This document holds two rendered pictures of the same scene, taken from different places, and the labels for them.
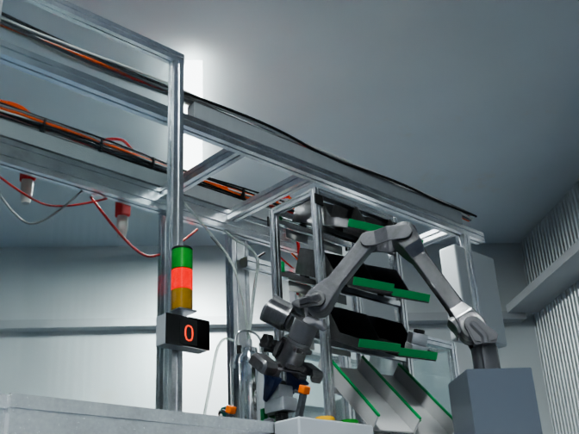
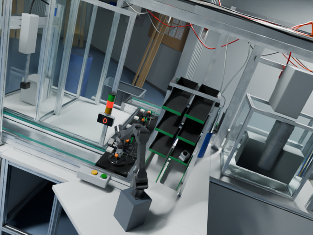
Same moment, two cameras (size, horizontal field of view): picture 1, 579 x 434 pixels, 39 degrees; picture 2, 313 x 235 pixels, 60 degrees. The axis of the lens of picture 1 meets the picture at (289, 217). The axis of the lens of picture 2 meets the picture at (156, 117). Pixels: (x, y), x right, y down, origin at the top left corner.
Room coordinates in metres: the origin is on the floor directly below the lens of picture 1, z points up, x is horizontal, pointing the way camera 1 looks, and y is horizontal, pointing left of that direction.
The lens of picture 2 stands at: (0.87, -1.38, 2.10)
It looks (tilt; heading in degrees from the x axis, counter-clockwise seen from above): 22 degrees down; 50
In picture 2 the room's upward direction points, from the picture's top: 18 degrees clockwise
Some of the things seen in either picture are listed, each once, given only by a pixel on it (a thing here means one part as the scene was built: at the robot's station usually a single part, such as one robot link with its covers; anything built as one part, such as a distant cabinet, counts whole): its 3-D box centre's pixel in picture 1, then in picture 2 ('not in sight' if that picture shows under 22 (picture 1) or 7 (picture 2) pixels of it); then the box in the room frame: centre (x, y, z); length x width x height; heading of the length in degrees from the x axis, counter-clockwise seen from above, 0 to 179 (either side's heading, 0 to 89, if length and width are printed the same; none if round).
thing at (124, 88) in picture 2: not in sight; (121, 93); (2.88, 1.92, 0.73); 0.62 x 0.42 x 0.23; 134
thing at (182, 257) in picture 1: (182, 260); (111, 97); (1.80, 0.26, 1.39); 0.05 x 0.05 x 0.05
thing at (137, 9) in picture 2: not in sight; (129, 6); (4.58, 5.38, 1.76); 0.52 x 0.43 x 0.29; 97
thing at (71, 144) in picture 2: not in sight; (80, 152); (1.66, 0.27, 0.91); 0.84 x 0.28 x 0.10; 134
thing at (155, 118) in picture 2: not in sight; (149, 114); (2.56, 0.73, 1.01); 0.24 x 0.24 x 0.13; 44
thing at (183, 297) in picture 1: (182, 300); (108, 109); (1.80, 0.26, 1.29); 0.05 x 0.05 x 0.05
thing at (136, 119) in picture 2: not in sight; (143, 121); (2.38, 0.56, 1.01); 0.24 x 0.24 x 0.13; 44
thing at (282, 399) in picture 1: (277, 398); (120, 150); (1.85, 0.05, 1.06); 0.08 x 0.04 x 0.07; 45
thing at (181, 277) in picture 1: (182, 280); (110, 103); (1.80, 0.26, 1.34); 0.05 x 0.05 x 0.05
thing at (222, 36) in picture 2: not in sight; (206, 77); (2.93, 0.49, 1.56); 0.04 x 0.04 x 1.39; 44
